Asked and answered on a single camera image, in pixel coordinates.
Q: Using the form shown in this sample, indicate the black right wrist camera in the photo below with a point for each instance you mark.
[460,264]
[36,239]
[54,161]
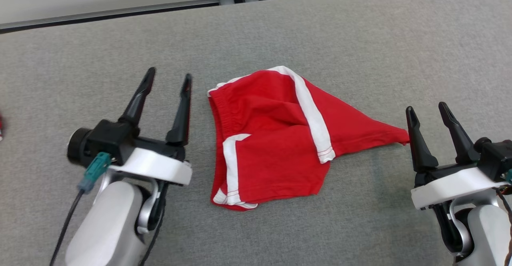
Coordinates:
[496,156]

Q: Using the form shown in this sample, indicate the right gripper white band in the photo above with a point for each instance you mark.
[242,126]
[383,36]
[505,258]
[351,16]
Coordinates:
[452,186]

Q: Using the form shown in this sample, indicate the red basketball jersey white trim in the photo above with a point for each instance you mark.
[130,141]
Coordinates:
[1,128]

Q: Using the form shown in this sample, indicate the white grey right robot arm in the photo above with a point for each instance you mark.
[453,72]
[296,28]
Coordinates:
[488,234]

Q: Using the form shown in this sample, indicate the grey fabric padded surface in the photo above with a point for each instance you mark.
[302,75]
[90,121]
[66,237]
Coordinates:
[280,30]

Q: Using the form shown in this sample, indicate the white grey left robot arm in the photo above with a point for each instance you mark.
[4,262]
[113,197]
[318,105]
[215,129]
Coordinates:
[114,222]

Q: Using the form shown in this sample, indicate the grey wall rail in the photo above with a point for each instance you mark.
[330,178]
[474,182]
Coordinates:
[100,14]

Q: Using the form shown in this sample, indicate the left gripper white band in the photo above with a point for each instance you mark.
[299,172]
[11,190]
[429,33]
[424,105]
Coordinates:
[156,166]

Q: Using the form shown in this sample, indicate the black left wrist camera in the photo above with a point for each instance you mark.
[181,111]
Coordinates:
[108,138]

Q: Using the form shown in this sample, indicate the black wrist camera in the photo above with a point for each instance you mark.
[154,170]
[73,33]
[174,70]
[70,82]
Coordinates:
[108,138]
[496,156]

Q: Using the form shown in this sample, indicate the red shorts with white stripes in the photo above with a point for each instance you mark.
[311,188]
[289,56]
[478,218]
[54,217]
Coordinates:
[276,138]

